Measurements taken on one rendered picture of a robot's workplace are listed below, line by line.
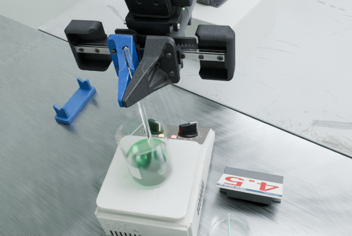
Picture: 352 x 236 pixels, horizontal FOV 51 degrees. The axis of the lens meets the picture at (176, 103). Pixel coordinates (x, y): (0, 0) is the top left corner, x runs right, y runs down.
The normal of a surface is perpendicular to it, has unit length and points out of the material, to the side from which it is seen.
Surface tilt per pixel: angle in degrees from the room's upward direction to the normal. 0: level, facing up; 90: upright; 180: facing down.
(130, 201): 0
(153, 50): 45
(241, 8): 2
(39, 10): 90
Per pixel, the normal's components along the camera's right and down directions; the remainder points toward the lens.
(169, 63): -0.25, 0.70
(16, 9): 0.80, 0.35
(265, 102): -0.12, -0.70
